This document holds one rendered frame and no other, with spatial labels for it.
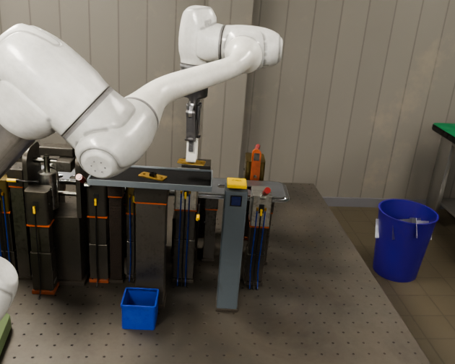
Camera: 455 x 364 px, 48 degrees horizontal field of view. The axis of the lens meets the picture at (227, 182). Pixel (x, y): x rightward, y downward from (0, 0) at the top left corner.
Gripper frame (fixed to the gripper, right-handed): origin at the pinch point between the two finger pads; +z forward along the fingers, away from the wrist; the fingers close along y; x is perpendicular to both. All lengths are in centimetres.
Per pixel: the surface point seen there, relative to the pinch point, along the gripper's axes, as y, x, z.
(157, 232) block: -6.3, 8.8, 26.5
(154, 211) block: -6.5, 9.8, 19.0
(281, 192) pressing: 34, -29, 25
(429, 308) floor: 120, -127, 124
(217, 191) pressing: 27.4, -5.4, 24.7
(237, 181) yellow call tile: 0.3, -14.8, 8.8
